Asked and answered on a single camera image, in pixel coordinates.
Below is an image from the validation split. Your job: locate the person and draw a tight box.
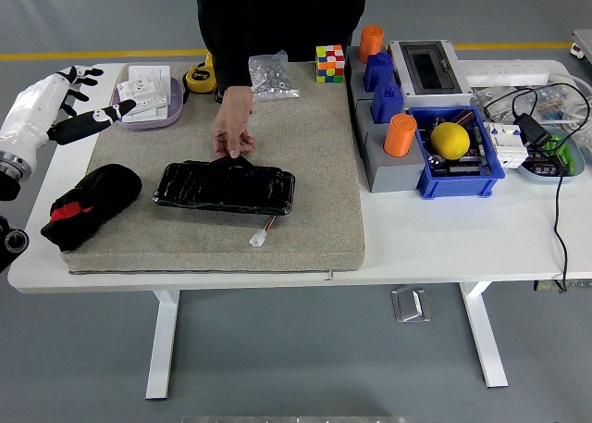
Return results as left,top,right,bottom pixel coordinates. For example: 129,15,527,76
191,0,367,159

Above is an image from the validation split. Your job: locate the white cable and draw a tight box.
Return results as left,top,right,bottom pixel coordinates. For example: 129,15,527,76
548,70,592,118

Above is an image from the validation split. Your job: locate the black rag with red patch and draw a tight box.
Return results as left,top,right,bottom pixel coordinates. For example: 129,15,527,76
40,163,143,252

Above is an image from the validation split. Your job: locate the person's right hand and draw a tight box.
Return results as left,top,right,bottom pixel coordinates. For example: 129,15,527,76
212,86,257,159

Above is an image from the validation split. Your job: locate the grey enclosure with clear lid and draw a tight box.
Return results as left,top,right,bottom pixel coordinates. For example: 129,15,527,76
387,39,474,109

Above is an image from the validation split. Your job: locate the clear bag of blue parts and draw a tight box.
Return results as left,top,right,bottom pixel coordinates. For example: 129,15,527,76
536,85,585,124

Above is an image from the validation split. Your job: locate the white circuit breaker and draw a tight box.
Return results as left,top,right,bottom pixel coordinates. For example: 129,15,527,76
484,120,529,169

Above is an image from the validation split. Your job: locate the blue plastic bin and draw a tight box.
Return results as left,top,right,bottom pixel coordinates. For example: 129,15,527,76
406,106,506,200

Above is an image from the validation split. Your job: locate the black power adapter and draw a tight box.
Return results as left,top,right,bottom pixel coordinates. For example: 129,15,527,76
513,112,554,149

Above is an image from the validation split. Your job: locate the black terminal block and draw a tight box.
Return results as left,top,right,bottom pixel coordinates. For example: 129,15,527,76
526,149,570,177

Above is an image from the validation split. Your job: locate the clear bag of metal nuts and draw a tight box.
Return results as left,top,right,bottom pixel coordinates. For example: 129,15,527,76
248,49,301,103

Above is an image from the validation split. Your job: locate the large white switch plate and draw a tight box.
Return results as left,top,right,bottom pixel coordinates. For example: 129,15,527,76
127,65,172,118

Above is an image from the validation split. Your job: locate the white switch module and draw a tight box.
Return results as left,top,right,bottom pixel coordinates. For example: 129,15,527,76
116,77,169,117

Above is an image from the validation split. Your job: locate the purple tray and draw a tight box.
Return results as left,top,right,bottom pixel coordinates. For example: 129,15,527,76
110,74,186,131

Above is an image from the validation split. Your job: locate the black panel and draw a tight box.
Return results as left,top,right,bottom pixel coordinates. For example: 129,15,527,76
152,156,297,217

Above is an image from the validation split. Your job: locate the white table leg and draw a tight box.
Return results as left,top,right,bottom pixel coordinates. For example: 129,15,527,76
145,289,180,401
459,281,510,390

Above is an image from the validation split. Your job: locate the clear bag of small parts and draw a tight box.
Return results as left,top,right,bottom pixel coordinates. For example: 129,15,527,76
471,85,524,118

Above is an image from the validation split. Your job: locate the white power strip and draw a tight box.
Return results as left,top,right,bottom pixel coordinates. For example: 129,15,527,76
457,59,551,87

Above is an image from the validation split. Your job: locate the blue block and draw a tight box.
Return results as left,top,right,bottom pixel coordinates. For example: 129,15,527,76
363,51,395,93
371,81,405,126

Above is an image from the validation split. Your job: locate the green plastic part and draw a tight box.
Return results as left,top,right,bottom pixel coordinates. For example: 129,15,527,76
545,134,577,169

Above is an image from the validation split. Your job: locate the colourful puzzle cube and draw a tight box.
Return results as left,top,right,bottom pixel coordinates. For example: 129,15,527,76
315,44,347,84

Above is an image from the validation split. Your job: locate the orange cylinder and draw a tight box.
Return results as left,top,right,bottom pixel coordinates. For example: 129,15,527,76
383,113,418,157
358,24,386,65

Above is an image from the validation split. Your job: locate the white connector with orange wires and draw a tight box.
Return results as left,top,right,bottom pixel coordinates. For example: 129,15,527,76
248,216,278,249

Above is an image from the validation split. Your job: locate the yellow ball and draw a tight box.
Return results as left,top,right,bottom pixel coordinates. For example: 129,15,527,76
430,121,472,160

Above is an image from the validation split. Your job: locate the black circuit board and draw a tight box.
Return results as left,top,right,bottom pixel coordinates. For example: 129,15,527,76
446,156,485,177

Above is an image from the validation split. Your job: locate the black cable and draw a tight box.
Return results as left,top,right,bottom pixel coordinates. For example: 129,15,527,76
483,81,592,294

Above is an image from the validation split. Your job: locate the grey-brown mat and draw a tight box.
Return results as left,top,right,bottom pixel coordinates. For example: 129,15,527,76
59,60,366,275

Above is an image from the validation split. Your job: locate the light blue tray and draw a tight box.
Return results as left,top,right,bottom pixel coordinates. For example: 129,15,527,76
516,126,586,184

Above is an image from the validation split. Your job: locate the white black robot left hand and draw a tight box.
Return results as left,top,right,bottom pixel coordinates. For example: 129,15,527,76
0,65,138,159

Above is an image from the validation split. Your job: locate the grey holder block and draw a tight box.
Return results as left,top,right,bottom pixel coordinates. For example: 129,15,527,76
345,45,399,106
354,99,427,194

